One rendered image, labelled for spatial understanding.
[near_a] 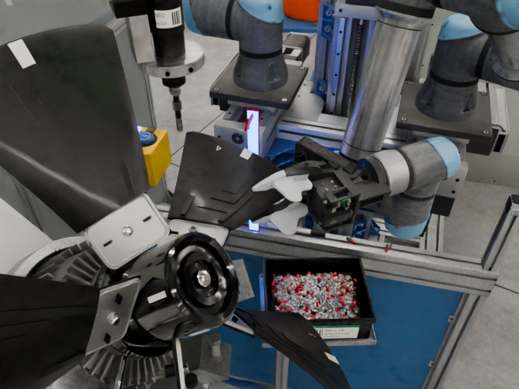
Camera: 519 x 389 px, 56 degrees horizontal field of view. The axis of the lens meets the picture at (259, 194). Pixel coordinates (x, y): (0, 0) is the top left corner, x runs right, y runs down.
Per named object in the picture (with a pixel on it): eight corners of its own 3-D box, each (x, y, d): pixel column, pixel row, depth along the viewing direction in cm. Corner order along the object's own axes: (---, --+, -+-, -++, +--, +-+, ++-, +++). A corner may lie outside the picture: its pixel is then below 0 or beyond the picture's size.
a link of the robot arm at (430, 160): (456, 188, 85) (469, 149, 80) (404, 205, 82) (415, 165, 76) (427, 164, 91) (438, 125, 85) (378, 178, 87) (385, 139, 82)
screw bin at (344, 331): (264, 343, 99) (264, 323, 94) (262, 278, 111) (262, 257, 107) (371, 340, 99) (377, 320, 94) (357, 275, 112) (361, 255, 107)
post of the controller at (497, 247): (482, 270, 107) (512, 203, 94) (480, 260, 109) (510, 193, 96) (496, 272, 106) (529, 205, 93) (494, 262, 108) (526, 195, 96)
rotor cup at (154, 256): (80, 342, 57) (148, 316, 50) (106, 235, 66) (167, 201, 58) (175, 370, 66) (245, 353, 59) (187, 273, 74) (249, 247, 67)
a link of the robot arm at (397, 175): (388, 140, 81) (377, 174, 87) (364, 146, 80) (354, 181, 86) (414, 169, 76) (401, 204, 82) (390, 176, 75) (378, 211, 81)
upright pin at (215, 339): (208, 361, 82) (206, 340, 78) (212, 350, 84) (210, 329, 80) (220, 364, 82) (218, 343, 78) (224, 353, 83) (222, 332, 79)
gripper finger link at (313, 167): (290, 167, 72) (337, 166, 76) (286, 160, 73) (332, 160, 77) (279, 191, 75) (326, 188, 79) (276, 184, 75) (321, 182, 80)
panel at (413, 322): (169, 364, 170) (139, 231, 127) (171, 360, 171) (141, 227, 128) (411, 419, 156) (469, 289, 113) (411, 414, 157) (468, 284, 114)
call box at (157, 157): (92, 181, 113) (81, 143, 106) (112, 156, 120) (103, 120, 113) (157, 192, 110) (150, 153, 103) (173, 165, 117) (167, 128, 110)
